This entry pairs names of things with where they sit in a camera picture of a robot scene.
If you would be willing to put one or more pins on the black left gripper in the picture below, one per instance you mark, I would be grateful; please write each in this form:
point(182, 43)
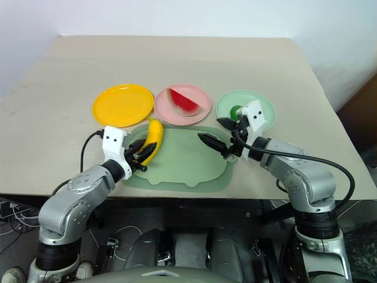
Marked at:
point(132, 163)

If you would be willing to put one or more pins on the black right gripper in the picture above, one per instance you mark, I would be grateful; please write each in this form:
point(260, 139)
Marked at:
point(237, 147)

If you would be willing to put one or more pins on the yellow banana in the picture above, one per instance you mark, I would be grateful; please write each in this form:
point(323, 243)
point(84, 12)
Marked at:
point(155, 131)

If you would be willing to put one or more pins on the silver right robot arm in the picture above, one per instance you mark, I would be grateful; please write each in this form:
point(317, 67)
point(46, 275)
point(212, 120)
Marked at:
point(309, 182)

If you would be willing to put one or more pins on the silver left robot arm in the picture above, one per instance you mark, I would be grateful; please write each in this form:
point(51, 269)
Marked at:
point(69, 203)

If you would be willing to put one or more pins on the small round green item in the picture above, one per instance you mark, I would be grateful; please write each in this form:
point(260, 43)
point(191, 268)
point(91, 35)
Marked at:
point(234, 111)

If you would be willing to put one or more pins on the pale green plate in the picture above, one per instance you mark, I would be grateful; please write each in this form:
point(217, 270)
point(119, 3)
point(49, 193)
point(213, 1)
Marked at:
point(228, 98)

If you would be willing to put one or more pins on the pink plate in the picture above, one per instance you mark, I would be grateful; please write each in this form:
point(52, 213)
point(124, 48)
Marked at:
point(165, 109)

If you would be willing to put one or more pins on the yellow plate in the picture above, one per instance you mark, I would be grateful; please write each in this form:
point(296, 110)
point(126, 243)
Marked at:
point(122, 104)

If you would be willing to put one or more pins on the green pig-shaped silicone mat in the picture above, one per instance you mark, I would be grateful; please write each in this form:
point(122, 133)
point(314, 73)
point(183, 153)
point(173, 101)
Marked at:
point(182, 159)

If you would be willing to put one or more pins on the red watermelon slice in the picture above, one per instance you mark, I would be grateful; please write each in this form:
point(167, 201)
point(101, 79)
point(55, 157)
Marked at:
point(184, 101)

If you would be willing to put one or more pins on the dark grey rounded shape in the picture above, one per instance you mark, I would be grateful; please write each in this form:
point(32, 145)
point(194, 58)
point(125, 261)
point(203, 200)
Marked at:
point(150, 247)
point(228, 247)

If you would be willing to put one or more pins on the white shoe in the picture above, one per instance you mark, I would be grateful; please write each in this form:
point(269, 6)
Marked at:
point(11, 275)
point(85, 269)

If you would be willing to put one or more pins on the grey robot torso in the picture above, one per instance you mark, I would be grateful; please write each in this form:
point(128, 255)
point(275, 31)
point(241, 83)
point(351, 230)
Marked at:
point(191, 275)

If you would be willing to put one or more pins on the brown wooden cabinet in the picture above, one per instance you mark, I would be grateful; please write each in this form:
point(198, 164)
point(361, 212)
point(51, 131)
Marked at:
point(360, 123)

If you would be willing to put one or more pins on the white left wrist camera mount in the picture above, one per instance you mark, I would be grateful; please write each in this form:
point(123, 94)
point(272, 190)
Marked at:
point(113, 143)

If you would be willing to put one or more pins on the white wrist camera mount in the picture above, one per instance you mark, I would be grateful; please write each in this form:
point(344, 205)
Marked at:
point(113, 143)
point(255, 113)

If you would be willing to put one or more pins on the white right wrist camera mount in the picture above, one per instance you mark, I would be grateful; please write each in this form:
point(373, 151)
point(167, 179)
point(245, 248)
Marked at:
point(255, 113)

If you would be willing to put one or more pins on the black table frame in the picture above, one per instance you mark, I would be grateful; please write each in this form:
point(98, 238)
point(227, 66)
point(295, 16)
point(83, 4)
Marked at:
point(182, 210)

